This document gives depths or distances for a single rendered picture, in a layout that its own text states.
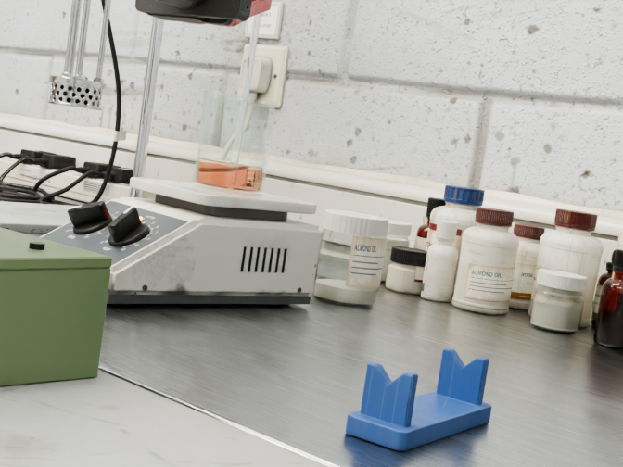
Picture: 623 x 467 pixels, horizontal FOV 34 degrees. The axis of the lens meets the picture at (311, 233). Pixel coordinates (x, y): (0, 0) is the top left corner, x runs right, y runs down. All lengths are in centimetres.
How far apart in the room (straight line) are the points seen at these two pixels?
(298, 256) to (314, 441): 37
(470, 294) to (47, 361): 54
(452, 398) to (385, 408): 8
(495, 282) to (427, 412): 46
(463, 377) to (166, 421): 17
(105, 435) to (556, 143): 80
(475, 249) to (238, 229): 28
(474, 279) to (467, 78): 33
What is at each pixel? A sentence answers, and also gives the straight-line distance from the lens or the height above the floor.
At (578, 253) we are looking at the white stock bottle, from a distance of 99.
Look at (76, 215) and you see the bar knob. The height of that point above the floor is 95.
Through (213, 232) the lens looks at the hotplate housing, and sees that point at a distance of 77.
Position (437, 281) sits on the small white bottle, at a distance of 101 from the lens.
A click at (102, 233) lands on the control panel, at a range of 80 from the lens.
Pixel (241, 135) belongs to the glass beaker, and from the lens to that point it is 83.
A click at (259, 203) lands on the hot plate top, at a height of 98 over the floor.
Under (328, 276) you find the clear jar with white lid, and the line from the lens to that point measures 89.
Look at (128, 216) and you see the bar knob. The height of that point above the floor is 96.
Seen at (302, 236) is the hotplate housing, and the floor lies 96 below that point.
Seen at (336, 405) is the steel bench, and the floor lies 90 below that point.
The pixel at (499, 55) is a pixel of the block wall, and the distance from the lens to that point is 121.
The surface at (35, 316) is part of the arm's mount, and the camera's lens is 51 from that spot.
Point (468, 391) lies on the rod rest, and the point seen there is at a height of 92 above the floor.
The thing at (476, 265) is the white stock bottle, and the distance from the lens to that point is 97.
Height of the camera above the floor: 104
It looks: 5 degrees down
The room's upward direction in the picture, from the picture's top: 8 degrees clockwise
